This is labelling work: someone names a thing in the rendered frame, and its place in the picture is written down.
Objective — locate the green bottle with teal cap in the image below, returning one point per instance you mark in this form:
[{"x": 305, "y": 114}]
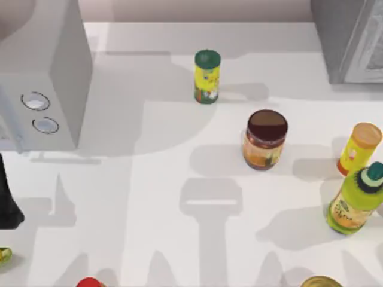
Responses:
[{"x": 353, "y": 206}]

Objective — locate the green and yellow can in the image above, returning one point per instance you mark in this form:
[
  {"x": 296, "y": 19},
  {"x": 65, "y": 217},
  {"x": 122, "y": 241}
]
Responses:
[{"x": 207, "y": 77}]

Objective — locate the jar with dark brown lid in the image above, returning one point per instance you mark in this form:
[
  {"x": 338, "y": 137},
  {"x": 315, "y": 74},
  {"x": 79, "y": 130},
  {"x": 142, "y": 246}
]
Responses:
[{"x": 264, "y": 140}]

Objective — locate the pale microwave oven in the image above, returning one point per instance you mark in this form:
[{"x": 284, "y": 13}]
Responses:
[{"x": 57, "y": 74}]

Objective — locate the yellow green bottle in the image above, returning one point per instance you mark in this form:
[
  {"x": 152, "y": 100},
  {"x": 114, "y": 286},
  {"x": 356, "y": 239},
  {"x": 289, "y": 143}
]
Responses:
[{"x": 4, "y": 254}]

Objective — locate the microwave knob with white face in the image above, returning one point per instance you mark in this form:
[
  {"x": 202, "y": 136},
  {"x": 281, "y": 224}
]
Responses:
[{"x": 35, "y": 101}]

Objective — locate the yellow can with orange lid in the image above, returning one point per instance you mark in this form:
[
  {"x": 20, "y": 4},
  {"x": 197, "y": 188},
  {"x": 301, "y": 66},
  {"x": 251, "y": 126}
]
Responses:
[{"x": 357, "y": 149}]

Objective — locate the microwave knob with grey face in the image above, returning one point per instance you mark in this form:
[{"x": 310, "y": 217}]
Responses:
[{"x": 45, "y": 125}]

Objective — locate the red lid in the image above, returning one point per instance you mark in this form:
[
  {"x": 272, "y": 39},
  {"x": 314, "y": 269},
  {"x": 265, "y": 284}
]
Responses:
[{"x": 88, "y": 283}]

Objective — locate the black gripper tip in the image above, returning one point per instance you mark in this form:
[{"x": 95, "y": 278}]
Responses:
[{"x": 8, "y": 203}]

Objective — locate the grey cabinet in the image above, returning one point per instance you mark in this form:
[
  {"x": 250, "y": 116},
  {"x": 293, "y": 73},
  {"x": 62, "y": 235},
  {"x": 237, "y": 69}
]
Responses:
[{"x": 353, "y": 42}]

